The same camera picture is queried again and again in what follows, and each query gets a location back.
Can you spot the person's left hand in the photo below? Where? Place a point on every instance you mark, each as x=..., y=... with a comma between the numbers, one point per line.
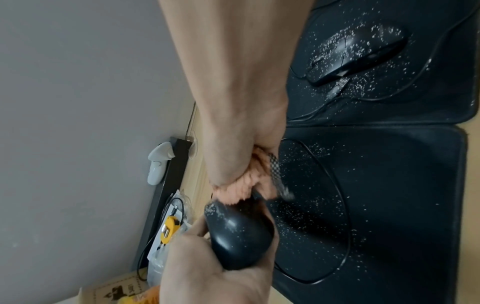
x=210, y=282

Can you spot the person's right hand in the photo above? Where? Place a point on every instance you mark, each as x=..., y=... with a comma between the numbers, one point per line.
x=240, y=89

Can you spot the black mouse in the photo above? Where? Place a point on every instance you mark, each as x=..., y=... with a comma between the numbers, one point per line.
x=236, y=237
x=356, y=56

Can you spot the pink cleaning cloth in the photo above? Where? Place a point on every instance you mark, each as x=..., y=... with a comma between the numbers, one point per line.
x=240, y=190

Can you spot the black mouse pad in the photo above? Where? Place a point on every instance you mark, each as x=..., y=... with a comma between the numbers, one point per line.
x=405, y=193
x=412, y=104

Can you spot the yellow tape measure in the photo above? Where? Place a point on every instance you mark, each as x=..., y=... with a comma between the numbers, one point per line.
x=170, y=230

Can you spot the orange juice bottle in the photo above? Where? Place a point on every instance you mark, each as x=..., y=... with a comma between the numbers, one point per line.
x=146, y=299

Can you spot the clear plastic bag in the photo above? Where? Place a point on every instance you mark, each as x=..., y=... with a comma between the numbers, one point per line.
x=187, y=207

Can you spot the cardboard box with round logo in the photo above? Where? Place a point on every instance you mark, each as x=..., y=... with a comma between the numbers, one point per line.
x=112, y=292

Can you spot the long black bar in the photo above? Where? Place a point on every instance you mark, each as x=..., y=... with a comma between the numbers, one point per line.
x=176, y=166

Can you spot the white controller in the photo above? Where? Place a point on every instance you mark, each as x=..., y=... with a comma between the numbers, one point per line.
x=159, y=163

